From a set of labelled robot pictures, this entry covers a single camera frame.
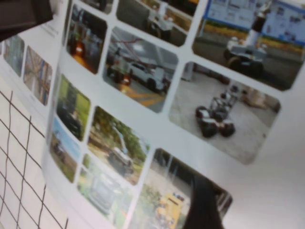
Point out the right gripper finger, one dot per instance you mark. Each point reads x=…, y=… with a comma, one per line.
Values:
x=205, y=210

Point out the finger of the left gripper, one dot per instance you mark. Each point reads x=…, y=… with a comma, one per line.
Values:
x=21, y=12

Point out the white product brochure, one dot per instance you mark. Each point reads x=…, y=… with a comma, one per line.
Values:
x=166, y=119

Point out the white black-grid tablecloth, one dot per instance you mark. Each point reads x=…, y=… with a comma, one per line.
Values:
x=19, y=167

